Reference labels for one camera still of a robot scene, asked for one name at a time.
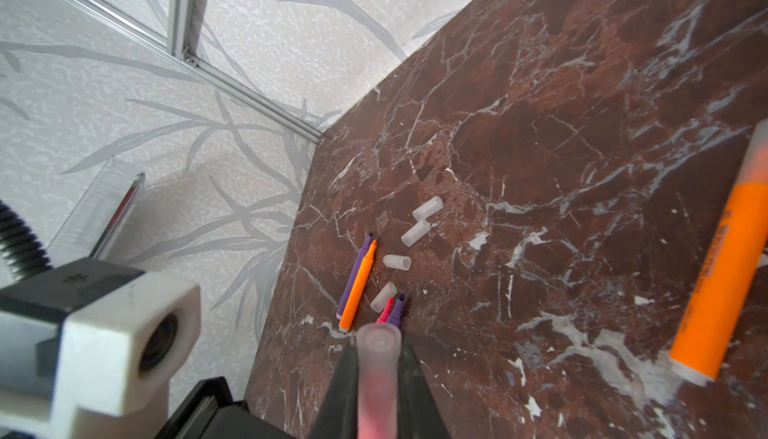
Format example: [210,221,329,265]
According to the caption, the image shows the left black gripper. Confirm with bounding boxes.
[155,376,290,439]

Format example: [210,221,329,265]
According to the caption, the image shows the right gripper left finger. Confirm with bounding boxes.
[308,344,359,439]

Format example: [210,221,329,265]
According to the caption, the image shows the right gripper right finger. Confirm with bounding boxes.
[397,343,450,439]

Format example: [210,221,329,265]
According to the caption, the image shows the red pink marker pen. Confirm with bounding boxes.
[356,323,402,438]

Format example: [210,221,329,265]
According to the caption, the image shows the orange marker pen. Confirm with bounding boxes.
[339,239,377,332]
[669,120,767,386]

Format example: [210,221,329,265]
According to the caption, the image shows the purple marker pen lower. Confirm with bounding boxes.
[387,294,405,328]

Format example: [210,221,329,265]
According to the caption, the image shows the purple marker pen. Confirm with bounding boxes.
[336,232,374,319]
[387,294,405,328]

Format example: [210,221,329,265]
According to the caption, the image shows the clear pen cap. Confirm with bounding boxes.
[412,196,444,221]
[383,254,412,271]
[370,282,398,313]
[401,220,432,247]

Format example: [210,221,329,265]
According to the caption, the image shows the clear plastic wall tray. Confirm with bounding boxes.
[47,157,146,267]

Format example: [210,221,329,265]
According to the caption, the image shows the aluminium frame crossbar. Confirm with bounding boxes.
[64,0,322,143]

